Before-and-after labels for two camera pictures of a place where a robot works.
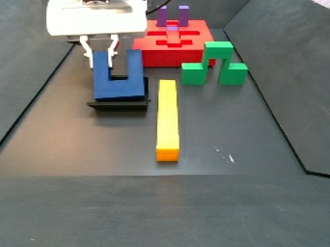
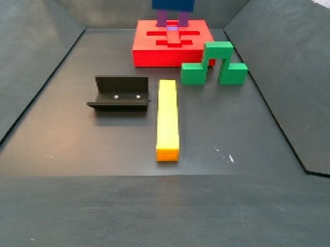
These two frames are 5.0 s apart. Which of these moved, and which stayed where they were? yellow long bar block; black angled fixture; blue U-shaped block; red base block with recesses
Moved: blue U-shaped block
Stayed: red base block with recesses; black angled fixture; yellow long bar block
